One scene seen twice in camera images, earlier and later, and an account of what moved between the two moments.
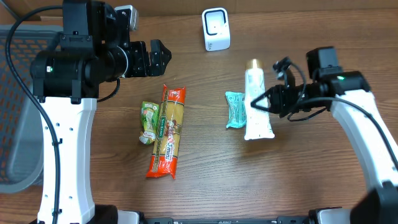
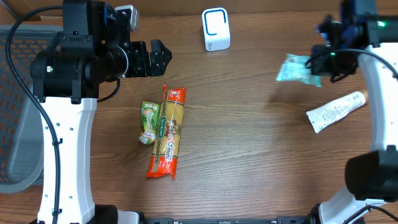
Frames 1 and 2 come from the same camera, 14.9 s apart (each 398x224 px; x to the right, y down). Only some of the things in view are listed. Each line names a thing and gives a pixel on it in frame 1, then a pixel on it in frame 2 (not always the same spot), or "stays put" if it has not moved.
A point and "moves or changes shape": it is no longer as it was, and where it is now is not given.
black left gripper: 137,59 stays put
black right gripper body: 282,100 -> 325,59
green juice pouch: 150,116 stays put
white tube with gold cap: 257,124 moves or changes shape
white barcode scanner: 216,30 stays put
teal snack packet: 237,111 moves or changes shape
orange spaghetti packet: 168,130 stays put
